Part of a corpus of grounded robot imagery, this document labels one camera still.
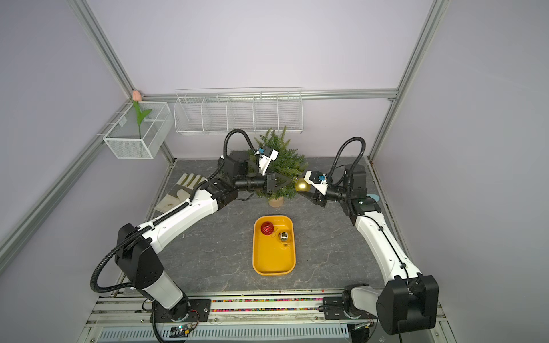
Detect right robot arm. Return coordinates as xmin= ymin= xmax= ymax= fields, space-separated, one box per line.
xmin=295 ymin=165 xmax=439 ymax=335

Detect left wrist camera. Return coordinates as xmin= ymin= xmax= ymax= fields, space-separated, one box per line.
xmin=255 ymin=147 xmax=279 ymax=176

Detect white mesh wall box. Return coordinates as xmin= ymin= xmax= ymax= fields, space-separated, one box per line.
xmin=103 ymin=101 xmax=174 ymax=160

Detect pink artificial tulip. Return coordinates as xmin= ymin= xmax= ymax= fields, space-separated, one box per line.
xmin=132 ymin=90 xmax=152 ymax=139

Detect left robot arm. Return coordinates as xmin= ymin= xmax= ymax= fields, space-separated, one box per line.
xmin=114 ymin=154 xmax=293 ymax=322

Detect small green christmas tree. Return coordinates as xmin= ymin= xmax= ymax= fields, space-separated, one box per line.
xmin=247 ymin=127 xmax=307 ymax=208

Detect light blue flat object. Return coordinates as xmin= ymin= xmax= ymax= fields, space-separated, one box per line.
xmin=368 ymin=194 xmax=380 ymax=202

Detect white wire wall basket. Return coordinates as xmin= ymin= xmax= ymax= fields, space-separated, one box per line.
xmin=174 ymin=87 xmax=304 ymax=134

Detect matte gold ornament ball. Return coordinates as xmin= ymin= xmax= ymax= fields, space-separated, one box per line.
xmin=294 ymin=178 xmax=311 ymax=192

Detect red ribbed ornament ball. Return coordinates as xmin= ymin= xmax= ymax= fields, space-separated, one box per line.
xmin=260 ymin=221 xmax=275 ymax=236

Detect beige work glove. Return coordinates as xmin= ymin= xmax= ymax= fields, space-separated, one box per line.
xmin=154 ymin=173 xmax=207 ymax=213

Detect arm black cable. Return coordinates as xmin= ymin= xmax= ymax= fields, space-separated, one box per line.
xmin=89 ymin=129 xmax=258 ymax=294
xmin=327 ymin=136 xmax=367 ymax=190

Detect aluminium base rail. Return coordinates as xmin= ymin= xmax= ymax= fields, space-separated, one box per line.
xmin=78 ymin=290 xmax=456 ymax=342

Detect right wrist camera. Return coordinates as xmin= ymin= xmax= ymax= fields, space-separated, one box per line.
xmin=304 ymin=171 xmax=329 ymax=195

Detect yellow plastic tray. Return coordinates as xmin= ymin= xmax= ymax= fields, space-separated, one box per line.
xmin=252 ymin=215 xmax=297 ymax=277

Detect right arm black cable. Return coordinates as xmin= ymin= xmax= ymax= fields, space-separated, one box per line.
xmin=327 ymin=136 xmax=367 ymax=190

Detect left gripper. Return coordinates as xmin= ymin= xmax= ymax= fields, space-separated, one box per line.
xmin=236 ymin=170 xmax=291 ymax=195

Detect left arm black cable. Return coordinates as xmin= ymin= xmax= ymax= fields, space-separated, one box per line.
xmin=89 ymin=129 xmax=258 ymax=294

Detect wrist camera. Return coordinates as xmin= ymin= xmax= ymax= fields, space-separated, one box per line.
xmin=255 ymin=147 xmax=279 ymax=176
xmin=304 ymin=171 xmax=329 ymax=195

